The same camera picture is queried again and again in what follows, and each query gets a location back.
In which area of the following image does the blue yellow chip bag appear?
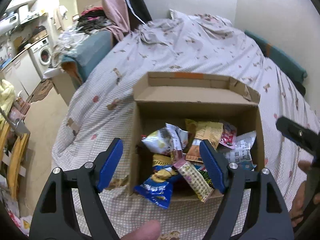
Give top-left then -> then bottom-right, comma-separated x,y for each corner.
134,154 -> 182,209

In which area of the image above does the person's right hand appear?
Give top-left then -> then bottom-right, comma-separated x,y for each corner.
289,160 -> 311,228

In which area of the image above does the person's left hand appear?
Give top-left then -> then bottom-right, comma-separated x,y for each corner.
121,220 -> 161,240

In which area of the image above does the silver blue snack bag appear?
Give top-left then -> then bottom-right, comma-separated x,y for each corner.
223,131 -> 257,171

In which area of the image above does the beige dotted snack bag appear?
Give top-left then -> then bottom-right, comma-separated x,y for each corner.
174,158 -> 213,203

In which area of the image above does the small red candy packet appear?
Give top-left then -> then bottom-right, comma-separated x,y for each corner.
219,121 -> 237,149

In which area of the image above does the wooden chair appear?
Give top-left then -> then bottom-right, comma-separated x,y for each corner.
1,109 -> 30,200

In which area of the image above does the union jack snack bag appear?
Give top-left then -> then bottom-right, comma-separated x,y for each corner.
194,164 -> 214,188

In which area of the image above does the brown yellow snack bag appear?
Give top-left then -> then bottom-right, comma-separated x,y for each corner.
184,118 -> 224,163

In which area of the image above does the patterned bed quilt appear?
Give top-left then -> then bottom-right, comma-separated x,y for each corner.
52,11 -> 319,239

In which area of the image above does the white yellow chip bag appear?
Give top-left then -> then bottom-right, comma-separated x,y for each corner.
142,123 -> 189,155

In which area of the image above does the white kitchen cabinet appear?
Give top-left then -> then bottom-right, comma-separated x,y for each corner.
2,50 -> 41,101

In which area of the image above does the white pillow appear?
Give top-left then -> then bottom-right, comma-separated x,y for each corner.
170,9 -> 233,27

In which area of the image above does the brown cardboard box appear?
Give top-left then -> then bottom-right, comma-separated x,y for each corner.
128,72 -> 265,194

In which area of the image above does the teal sofa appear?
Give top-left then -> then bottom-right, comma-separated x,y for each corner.
61,30 -> 114,88

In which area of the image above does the white washing machine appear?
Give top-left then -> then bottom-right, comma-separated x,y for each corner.
28,36 -> 52,80

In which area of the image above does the pile of dark clothes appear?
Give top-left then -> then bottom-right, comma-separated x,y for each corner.
76,7 -> 114,34

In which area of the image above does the pink hanging cloth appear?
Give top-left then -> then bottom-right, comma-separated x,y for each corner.
101,0 -> 130,41

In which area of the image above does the black hanging garment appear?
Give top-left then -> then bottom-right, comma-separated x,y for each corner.
125,0 -> 152,30

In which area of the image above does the teal blanket by wall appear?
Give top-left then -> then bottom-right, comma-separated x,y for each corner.
245,30 -> 308,96

